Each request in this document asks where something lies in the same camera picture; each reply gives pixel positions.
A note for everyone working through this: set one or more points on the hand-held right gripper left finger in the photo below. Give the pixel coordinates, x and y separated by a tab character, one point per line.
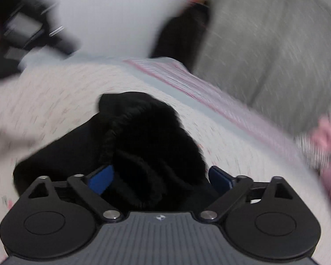
103	179

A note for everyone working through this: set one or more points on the floral white bed sheet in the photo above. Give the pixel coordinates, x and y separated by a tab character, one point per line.
58	102

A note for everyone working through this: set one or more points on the grey star-print curtain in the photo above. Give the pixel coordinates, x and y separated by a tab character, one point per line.
270	47

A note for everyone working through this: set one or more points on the pink striped blanket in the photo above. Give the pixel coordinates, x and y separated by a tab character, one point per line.
204	91

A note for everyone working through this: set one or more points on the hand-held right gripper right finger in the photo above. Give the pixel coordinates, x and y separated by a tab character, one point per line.
219	179

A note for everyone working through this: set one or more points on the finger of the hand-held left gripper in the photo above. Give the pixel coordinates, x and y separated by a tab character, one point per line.
63	40

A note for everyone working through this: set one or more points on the grey striped cloth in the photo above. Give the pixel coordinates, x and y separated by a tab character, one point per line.
310	149

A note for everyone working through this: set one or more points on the black pants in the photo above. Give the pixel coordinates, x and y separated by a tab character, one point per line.
146	143

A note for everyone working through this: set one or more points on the dark hanging jackets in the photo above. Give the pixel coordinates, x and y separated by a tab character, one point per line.
182	36

